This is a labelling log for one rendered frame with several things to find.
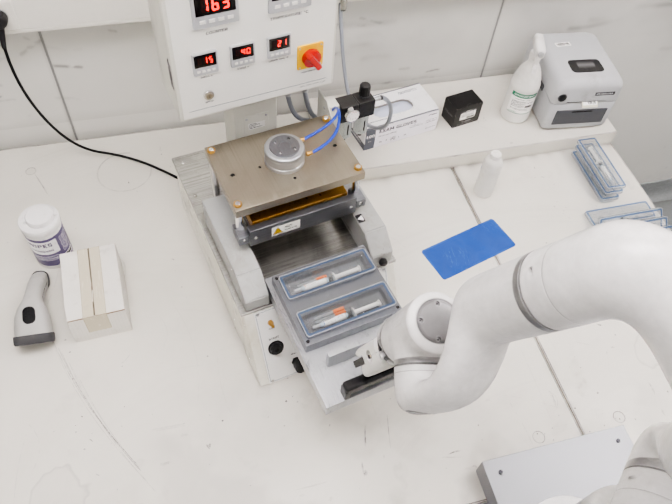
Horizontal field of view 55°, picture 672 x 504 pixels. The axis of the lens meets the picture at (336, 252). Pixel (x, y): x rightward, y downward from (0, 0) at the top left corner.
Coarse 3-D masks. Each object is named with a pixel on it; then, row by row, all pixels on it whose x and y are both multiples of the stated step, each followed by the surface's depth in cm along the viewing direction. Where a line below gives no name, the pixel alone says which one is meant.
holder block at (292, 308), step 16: (336, 256) 130; (288, 272) 127; (336, 288) 125; (352, 288) 126; (288, 304) 122; (304, 304) 123; (368, 320) 122; (304, 336) 119; (320, 336) 119; (336, 336) 120
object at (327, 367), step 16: (272, 288) 127; (288, 320) 123; (288, 336) 124; (352, 336) 122; (368, 336) 122; (304, 352) 120; (320, 352) 120; (336, 352) 115; (352, 352) 118; (304, 368) 120; (320, 368) 118; (336, 368) 118; (352, 368) 118; (320, 384) 116; (336, 384) 116; (384, 384) 117; (320, 400) 116; (336, 400) 114; (352, 400) 116
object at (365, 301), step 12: (372, 288) 125; (384, 288) 125; (336, 300) 123; (348, 300) 123; (360, 300) 123; (372, 300) 123; (384, 300) 123; (300, 312) 121; (312, 312) 121; (324, 312) 121; (336, 312) 121; (348, 312) 121; (360, 312) 121; (312, 324) 119; (324, 324) 119; (336, 324) 120
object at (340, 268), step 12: (360, 252) 130; (324, 264) 127; (336, 264) 128; (348, 264) 128; (360, 264) 128; (372, 264) 128; (288, 276) 125; (300, 276) 125; (312, 276) 125; (324, 276) 126; (336, 276) 126; (348, 276) 126; (288, 288) 124; (300, 288) 124; (312, 288) 124
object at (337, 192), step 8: (320, 192) 131; (328, 192) 131; (336, 192) 131; (344, 192) 131; (296, 200) 129; (304, 200) 130; (312, 200) 130; (320, 200) 130; (328, 200) 131; (272, 208) 128; (280, 208) 128; (288, 208) 128; (296, 208) 128; (304, 208) 129; (248, 216) 127; (256, 216) 126; (264, 216) 126; (272, 216) 127; (248, 224) 129
